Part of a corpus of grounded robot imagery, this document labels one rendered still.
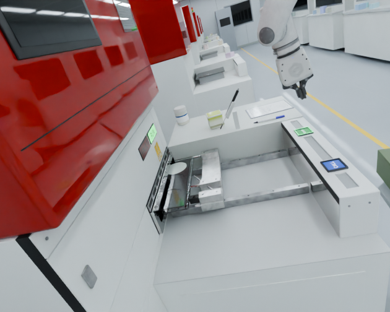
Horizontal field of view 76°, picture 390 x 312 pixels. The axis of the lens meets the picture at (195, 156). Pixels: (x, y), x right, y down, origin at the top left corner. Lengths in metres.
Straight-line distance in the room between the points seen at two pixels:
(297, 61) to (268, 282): 0.68
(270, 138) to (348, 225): 0.56
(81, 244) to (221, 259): 0.41
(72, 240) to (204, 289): 0.43
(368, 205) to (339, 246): 0.13
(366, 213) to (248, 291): 0.37
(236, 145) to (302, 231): 0.53
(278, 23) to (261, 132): 0.51
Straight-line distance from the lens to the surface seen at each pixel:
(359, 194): 0.73
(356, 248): 0.79
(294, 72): 0.94
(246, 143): 1.18
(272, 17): 0.81
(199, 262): 0.79
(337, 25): 7.38
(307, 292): 0.84
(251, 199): 0.92
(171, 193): 0.96
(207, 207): 0.88
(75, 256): 0.51
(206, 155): 1.14
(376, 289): 0.91
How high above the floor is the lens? 1.41
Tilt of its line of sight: 26 degrees down
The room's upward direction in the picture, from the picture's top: 17 degrees counter-clockwise
